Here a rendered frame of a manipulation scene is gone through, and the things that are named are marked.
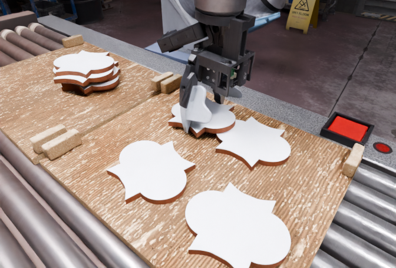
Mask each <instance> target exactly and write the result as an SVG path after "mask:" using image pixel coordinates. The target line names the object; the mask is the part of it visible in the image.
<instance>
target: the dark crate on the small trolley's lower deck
mask: <svg viewBox="0 0 396 268"><path fill-rule="evenodd" d="M21 6H22V8H23V11H31V12H33V10H32V6H31V3H28V4H25V5H21ZM35 6H36V7H37V12H38V15H39V17H44V16H48V15H53V16H56V17H62V16H65V15H66V14H65V11H64V9H65V8H64V7H63V4H61V3H57V2H50V1H44V0H40V1H36V2H35Z"/></svg>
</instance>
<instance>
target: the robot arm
mask: <svg viewBox="0 0 396 268"><path fill-rule="evenodd" d="M285 1H286V0H179V2H180V5H181V6H182V8H183V9H184V10H185V11H186V12H187V13H188V14H189V15H190V16H191V17H193V18H194V19H196V20H197V21H199V22H198V23H195V24H193V25H191V26H189V27H186V28H183V29H181V30H178V31H177V30H176V29H175V30H173V31H167V32H166V34H164V35H162V38H160V39H158V40H156V41H157V43H158V45H159V47H160V50H161V52H162V53H165V52H169V53H170V52H173V51H178V50H179V49H180V48H183V46H184V45H187V44H190V43H192V42H195V41H198V40H200V39H203V38H205V37H208V38H207V39H205V40H202V41H200V42H198V43H196V44H194V49H192V50H191V54H190V55H189V58H188V64H186V69H185V71H184V74H183V76H182V79H181V83H180V91H179V105H180V115H181V121H182V124H183V129H184V132H186V133H188V132H189V128H190V125H191V121H196V122H200V123H209V122H210V120H211V119H212V113H211V112H210V110H209V109H208V108H207V107H206V104H205V99H206V89H205V87H204V86H202V85H197V83H198V82H202V83H204V84H206V85H208V86H210V87H211V88H212V89H213V93H214V100H215V101H216V102H217V103H218V104H223V103H224V100H225V97H228V96H230V97H236V98H242V92H241V90H239V89H238V88H236V87H235V86H236V85H237V86H239V87H241V86H243V85H244V84H245V83H246V80H248V81H250V79H251V75H252V68H253V62H254V57H255V52H254V51H251V50H248V49H246V42H247V37H248V34H249V33H251V32H253V31H255V30H258V29H260V28H262V27H264V26H265V25H267V24H270V23H271V22H273V21H275V20H276V19H278V18H279V17H280V16H281V15H280V12H279V11H280V10H281V9H282V8H283V7H284V6H285ZM249 60H251V62H250V69H249V73H248V67H249Z"/></svg>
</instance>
